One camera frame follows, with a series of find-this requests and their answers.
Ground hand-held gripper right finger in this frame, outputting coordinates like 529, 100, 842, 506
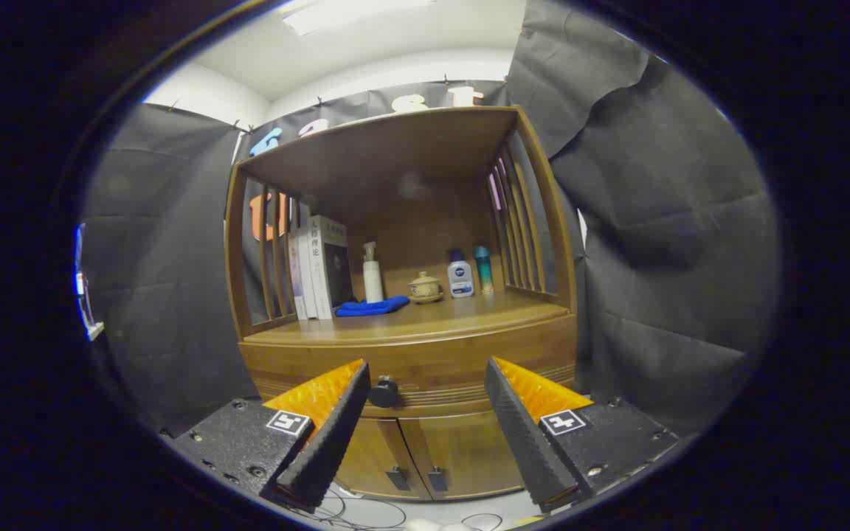
484, 356, 680, 513

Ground purple spine book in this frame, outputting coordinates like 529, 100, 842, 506
288, 235, 308, 320

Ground teal slim bottle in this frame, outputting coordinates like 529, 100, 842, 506
474, 246, 494, 296

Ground blue cloth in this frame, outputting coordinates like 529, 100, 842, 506
336, 296, 411, 318

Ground beige lidded ceramic teacup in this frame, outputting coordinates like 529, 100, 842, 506
407, 271, 444, 305

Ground wooden cabinet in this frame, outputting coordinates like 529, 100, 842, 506
224, 105, 579, 502

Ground white book with black cover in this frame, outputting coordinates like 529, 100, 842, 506
309, 215, 354, 320

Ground black cables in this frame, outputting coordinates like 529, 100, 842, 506
307, 485, 507, 531

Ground wooden cabinet door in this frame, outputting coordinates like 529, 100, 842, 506
335, 417, 427, 501
399, 410, 526, 501

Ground white lotion bottle blue cap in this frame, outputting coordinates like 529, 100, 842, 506
447, 249, 475, 299

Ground white pump bottle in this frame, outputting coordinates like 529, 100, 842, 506
363, 241, 384, 304

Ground wooden drawer with black knob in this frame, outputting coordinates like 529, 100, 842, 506
241, 317, 579, 418

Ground white and blue object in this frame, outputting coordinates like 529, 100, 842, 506
74, 225, 106, 341

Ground white spine book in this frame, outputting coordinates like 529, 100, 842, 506
297, 206, 320, 319

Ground wooden countertop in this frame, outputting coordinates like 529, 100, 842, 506
244, 288, 570, 344

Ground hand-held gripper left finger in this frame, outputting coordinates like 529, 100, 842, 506
173, 358, 372, 511

